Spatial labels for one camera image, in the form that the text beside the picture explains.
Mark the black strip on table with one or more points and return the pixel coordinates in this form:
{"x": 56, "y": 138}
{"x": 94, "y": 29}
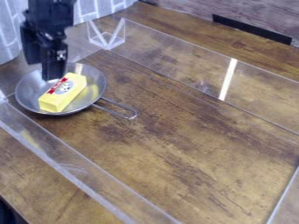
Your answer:
{"x": 252, "y": 29}

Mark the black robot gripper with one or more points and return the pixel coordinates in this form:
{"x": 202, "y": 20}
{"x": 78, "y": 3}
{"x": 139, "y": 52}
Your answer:
{"x": 47, "y": 18}

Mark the yellow butter block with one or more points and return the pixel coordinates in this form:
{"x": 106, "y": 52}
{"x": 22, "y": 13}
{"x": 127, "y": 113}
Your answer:
{"x": 58, "y": 97}

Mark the clear acrylic corner bracket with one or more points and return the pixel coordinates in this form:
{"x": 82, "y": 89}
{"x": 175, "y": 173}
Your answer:
{"x": 104, "y": 39}

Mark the silver frying pan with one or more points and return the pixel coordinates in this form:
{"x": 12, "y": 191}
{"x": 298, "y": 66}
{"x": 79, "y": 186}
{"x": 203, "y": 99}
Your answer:
{"x": 32, "y": 86}

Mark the clear acrylic wall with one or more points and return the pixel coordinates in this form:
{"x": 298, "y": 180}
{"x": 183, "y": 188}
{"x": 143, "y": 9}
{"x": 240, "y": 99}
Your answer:
{"x": 263, "y": 93}
{"x": 115, "y": 196}

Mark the clear acrylic front wall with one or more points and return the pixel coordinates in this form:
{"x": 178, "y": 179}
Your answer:
{"x": 115, "y": 196}

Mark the clear acrylic back wall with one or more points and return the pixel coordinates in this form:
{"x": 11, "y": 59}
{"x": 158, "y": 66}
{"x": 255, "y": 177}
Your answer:
{"x": 263, "y": 93}

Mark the white sheer curtain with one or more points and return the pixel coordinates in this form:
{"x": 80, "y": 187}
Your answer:
{"x": 87, "y": 10}

